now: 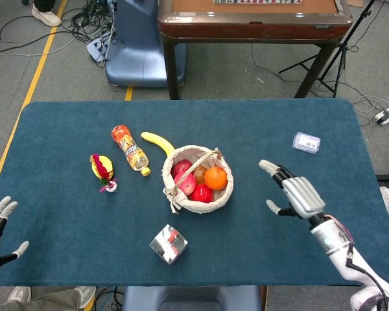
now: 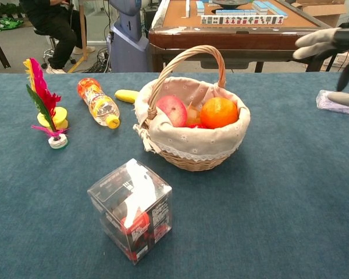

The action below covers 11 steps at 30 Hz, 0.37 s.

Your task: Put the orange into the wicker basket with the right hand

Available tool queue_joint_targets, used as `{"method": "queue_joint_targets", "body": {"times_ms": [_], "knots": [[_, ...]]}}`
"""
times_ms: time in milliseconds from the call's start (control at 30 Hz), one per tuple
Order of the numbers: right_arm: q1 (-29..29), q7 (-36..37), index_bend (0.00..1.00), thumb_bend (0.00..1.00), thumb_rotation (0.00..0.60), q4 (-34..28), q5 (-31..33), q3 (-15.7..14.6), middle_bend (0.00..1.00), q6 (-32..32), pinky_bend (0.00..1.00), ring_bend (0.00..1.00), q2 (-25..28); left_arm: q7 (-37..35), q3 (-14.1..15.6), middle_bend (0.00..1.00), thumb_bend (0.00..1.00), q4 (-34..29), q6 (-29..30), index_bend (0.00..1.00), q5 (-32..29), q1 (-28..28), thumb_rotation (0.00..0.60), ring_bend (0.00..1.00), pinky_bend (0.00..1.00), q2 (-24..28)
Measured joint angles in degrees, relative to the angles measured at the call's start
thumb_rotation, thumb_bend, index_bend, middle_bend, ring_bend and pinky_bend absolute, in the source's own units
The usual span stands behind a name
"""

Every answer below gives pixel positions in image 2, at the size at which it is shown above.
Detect row of face-up mahjong tiles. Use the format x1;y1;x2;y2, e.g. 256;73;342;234
200;15;284;26

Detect brown cardboard box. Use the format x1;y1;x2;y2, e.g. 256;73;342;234
290;0;348;28

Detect wooden pole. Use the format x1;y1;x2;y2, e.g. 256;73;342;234
79;0;88;62

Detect black round stool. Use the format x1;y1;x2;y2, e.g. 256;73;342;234
33;27;76;70

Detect translucent orange yellow fruit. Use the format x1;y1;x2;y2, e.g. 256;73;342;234
186;101;203;126

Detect brown mahjong table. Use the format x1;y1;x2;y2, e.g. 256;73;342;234
148;0;338;73

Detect green bag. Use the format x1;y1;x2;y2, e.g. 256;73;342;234
0;17;24;32

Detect wicker basket with cloth lining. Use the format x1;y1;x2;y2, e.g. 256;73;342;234
133;45;251;172

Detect person in black clothes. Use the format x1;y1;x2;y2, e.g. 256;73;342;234
19;0;96;74

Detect short blue mahjong tile row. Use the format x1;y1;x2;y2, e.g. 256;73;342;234
215;9;257;16

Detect yellow foam toy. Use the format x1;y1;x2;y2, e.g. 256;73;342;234
36;106;69;131

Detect blue table cloth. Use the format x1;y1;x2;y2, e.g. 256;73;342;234
0;72;349;279

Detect plastic orange drink bottle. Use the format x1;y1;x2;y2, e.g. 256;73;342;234
77;77;121;130

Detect clear wrapped tissue pack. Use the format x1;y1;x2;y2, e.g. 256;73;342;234
316;90;349;115

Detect yellow banana toy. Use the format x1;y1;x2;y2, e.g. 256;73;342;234
114;89;140;104

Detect black floor cables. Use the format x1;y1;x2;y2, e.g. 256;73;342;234
84;48;111;73

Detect colourful feather shuttlecock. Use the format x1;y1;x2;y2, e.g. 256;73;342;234
23;57;70;150

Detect red pink apple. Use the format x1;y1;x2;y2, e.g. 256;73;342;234
155;95;188;128

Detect grey black right robot hand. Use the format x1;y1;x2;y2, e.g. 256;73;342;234
292;23;349;108

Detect long blue mahjong tile row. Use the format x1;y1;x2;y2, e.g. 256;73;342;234
252;0;289;18

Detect clear plastic cube box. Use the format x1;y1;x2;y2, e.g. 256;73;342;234
87;158;173;266

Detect black round dish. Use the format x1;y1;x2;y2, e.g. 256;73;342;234
212;0;252;9

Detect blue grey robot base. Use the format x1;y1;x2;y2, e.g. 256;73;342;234
106;0;149;73

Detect white plastic crate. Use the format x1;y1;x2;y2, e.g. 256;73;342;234
321;49;349;71

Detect green potted plants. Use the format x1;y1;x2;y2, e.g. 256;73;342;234
0;2;26;20

